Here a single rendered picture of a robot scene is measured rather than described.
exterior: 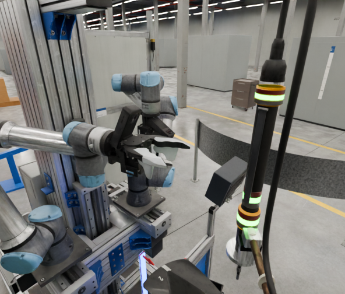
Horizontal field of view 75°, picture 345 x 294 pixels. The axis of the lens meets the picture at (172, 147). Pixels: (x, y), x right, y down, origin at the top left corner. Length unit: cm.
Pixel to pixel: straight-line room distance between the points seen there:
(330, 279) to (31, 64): 268
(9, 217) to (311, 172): 229
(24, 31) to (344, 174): 250
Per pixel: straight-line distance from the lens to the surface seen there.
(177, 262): 91
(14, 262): 98
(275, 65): 38
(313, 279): 261
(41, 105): 108
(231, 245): 57
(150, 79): 87
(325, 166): 248
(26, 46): 106
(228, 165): 134
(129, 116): 51
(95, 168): 69
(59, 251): 114
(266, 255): 41
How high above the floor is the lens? 188
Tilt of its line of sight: 24 degrees down
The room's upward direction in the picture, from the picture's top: straight up
